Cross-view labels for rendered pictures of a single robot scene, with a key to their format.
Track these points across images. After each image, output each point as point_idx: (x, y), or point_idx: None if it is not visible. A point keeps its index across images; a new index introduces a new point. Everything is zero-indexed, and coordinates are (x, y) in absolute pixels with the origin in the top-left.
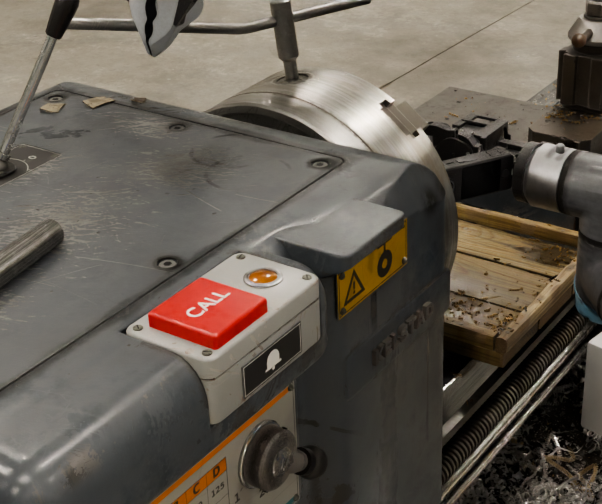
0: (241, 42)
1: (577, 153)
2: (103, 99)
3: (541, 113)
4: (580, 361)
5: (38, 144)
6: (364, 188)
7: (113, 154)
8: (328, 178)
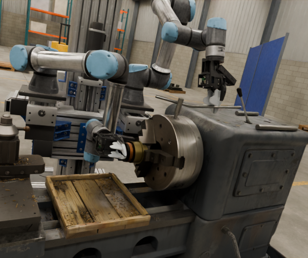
0: None
1: (101, 124)
2: (225, 122)
3: None
4: None
5: (240, 122)
6: None
7: (225, 117)
8: None
